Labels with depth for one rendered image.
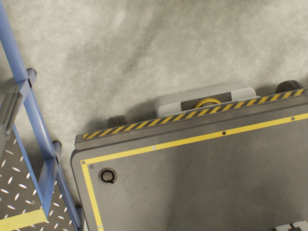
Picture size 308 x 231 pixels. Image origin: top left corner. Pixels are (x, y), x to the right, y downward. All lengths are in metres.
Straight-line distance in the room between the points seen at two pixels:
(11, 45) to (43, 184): 0.34
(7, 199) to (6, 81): 0.43
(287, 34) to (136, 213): 0.66
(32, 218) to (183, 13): 0.67
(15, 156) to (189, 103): 0.48
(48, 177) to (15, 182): 0.17
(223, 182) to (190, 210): 0.10
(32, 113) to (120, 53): 0.29
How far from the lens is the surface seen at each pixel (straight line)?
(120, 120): 1.30
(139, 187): 1.14
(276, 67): 1.45
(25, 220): 1.10
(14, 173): 1.05
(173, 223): 1.19
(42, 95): 1.40
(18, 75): 1.26
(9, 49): 1.25
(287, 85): 1.36
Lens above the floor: 1.34
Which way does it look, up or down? 71 degrees down
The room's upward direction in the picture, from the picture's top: 164 degrees clockwise
